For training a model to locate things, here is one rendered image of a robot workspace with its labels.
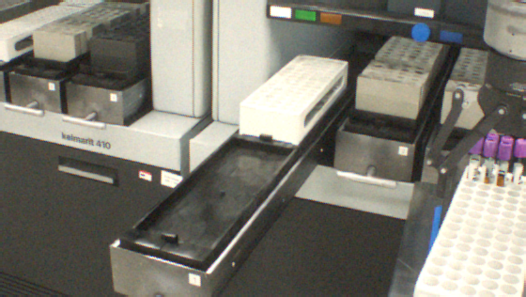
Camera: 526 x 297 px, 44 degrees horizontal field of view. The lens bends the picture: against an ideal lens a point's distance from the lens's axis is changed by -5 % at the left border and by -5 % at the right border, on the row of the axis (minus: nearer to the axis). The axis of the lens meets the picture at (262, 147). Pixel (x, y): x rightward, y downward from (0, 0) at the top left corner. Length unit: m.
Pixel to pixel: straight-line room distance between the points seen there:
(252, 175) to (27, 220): 0.76
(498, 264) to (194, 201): 0.42
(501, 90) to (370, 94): 0.51
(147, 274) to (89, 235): 0.70
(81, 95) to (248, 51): 0.35
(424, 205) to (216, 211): 0.28
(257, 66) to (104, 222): 0.48
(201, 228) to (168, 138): 0.45
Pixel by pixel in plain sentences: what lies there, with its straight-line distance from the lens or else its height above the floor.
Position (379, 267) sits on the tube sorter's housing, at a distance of 1.26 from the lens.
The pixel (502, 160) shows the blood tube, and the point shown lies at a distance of 0.86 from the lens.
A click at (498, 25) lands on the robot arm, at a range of 0.69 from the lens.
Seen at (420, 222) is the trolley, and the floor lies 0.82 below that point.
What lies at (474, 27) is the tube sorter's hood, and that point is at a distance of 1.14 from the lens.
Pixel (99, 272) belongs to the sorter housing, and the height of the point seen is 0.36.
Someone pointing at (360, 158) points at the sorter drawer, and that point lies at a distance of 1.16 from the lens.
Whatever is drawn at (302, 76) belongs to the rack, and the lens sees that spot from 1.22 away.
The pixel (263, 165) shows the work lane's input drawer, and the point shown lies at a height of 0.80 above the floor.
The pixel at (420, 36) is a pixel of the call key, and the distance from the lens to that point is 1.13.
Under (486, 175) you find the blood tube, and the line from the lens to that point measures 0.87.
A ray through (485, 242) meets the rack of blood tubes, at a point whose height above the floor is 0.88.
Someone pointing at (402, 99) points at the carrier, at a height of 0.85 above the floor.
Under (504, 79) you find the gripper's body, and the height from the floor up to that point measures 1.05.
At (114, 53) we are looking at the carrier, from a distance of 1.39.
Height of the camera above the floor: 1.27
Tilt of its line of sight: 25 degrees down
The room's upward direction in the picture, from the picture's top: 2 degrees clockwise
